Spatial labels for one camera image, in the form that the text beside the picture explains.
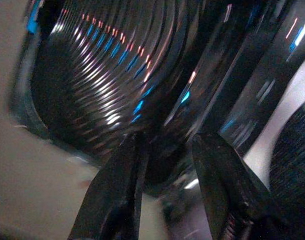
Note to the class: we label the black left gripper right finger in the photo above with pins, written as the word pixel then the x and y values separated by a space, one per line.
pixel 225 185

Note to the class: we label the perforated steel washer drum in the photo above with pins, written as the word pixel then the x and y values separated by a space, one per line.
pixel 297 155

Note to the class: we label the grey rubber door gasket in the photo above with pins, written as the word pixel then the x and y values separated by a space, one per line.
pixel 280 112

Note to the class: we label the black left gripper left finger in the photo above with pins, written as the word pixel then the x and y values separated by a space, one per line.
pixel 112 195

